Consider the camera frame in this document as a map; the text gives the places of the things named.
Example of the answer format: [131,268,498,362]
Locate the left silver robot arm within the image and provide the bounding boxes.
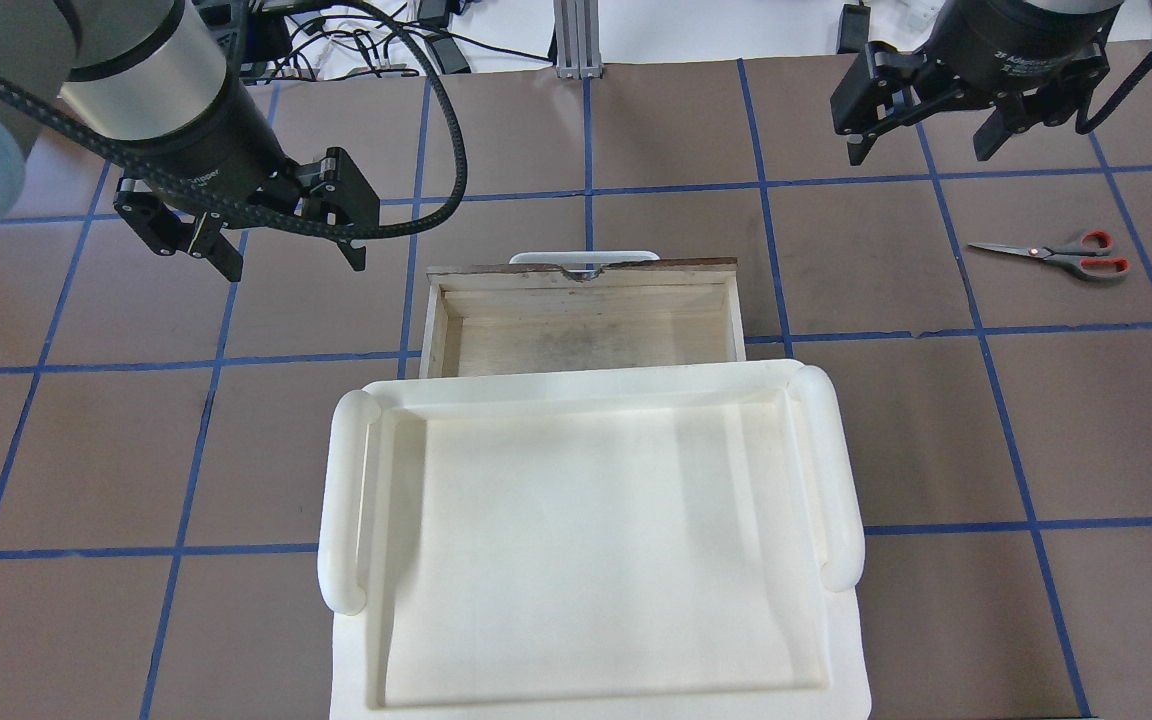
[0,1,380,281]

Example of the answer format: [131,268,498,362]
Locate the black corrugated cable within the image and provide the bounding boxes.
[0,0,469,241]

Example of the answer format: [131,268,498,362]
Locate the wooden drawer with white handle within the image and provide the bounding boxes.
[419,251,748,379]

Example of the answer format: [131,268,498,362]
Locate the aluminium frame post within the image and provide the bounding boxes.
[553,0,605,79]

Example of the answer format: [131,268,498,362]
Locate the grey orange scissors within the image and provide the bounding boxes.
[968,232,1132,282]

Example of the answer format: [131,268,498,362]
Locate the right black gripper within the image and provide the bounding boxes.
[829,41,1108,167]

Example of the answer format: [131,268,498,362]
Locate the white plastic tray box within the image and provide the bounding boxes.
[317,359,872,719]

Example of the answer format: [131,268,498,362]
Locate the black power adapter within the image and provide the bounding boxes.
[425,33,472,76]

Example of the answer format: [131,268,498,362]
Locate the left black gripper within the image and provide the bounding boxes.
[114,147,380,283]

